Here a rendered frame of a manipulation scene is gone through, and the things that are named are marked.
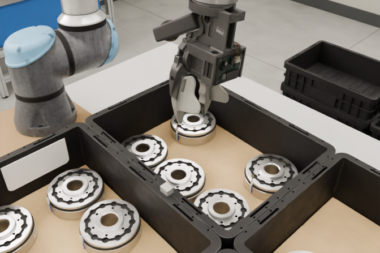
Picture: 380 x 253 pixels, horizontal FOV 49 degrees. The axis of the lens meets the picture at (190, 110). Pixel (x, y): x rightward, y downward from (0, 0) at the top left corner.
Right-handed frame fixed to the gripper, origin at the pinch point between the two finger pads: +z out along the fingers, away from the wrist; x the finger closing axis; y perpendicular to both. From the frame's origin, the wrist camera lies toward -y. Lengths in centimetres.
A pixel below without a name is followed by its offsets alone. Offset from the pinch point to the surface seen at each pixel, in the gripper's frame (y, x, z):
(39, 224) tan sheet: -9.9, -24.8, 20.5
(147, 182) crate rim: 3.1, -11.4, 8.6
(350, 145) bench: 10, 53, 23
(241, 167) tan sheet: 4.7, 12.4, 15.4
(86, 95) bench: -59, 14, 28
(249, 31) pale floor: -150, 217, 71
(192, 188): 4.3, -1.5, 14.1
